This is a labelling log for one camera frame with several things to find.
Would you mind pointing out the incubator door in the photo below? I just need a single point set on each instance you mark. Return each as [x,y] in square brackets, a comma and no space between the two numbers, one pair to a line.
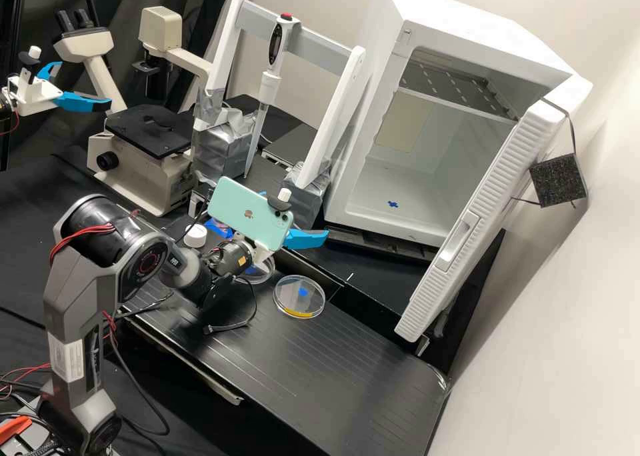
[480,236]

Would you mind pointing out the white incubator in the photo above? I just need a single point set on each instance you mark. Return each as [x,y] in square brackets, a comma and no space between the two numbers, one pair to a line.
[450,36]

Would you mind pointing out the pipette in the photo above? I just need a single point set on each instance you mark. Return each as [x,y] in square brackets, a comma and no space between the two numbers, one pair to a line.
[275,41]

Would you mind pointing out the black platform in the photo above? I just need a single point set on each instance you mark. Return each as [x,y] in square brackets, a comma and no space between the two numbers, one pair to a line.
[290,143]
[380,281]
[325,376]

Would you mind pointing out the right wrist camera phone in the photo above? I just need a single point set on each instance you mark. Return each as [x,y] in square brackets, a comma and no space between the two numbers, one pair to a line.
[247,211]

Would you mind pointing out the petri dish lid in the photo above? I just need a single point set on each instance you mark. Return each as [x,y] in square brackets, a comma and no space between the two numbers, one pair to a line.
[300,298]

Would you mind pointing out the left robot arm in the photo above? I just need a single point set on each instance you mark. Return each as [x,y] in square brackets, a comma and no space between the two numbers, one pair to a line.
[4,104]

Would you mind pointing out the cream microscope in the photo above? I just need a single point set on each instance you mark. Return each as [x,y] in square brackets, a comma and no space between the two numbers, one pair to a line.
[145,171]

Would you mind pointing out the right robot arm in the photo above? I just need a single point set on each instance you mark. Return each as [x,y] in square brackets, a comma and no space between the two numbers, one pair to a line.
[85,276]

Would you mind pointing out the white pipette stand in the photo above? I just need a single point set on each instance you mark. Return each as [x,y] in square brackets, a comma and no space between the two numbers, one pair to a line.
[320,46]

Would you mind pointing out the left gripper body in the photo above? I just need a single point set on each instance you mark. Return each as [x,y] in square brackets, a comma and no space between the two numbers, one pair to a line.
[32,93]

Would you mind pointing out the petri dish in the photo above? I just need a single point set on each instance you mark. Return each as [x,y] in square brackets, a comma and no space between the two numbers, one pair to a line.
[263,276]

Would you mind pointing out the blue bottle holder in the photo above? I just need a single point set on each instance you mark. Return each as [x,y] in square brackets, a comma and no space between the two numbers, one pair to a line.
[220,228]

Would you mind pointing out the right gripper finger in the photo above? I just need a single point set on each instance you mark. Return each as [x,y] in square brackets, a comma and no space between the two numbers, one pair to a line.
[305,238]

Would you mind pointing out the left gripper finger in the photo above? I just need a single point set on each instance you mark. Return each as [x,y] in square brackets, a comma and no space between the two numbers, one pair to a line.
[51,71]
[82,103]

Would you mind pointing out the small bottle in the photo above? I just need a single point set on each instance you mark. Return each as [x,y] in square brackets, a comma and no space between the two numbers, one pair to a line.
[195,236]

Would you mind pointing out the left phone holder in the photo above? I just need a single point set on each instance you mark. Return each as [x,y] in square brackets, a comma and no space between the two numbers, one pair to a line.
[34,52]

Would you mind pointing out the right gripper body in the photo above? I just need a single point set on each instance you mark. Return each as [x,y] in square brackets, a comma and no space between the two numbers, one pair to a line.
[261,256]

